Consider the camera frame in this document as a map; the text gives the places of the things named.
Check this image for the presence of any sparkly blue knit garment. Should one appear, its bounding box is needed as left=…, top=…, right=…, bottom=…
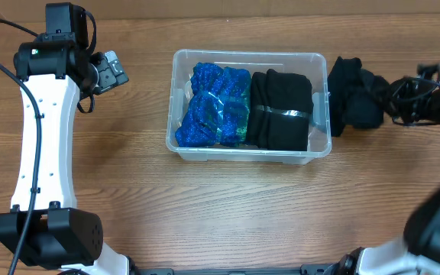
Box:
left=175, top=63, right=251, bottom=147

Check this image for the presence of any clear plastic storage bin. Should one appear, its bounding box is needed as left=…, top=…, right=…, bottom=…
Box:
left=166, top=49, right=332, bottom=165

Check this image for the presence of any black garment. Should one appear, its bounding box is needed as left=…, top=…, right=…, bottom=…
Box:
left=246, top=69, right=313, bottom=151
left=328, top=57, right=390, bottom=137

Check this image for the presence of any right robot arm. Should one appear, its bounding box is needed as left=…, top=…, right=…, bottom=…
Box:
left=325, top=57, right=440, bottom=274

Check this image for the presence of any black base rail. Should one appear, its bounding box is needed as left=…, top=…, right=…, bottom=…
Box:
left=131, top=264, right=337, bottom=275

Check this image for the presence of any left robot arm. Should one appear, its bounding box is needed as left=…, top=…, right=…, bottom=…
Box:
left=0, top=2, right=138, bottom=274

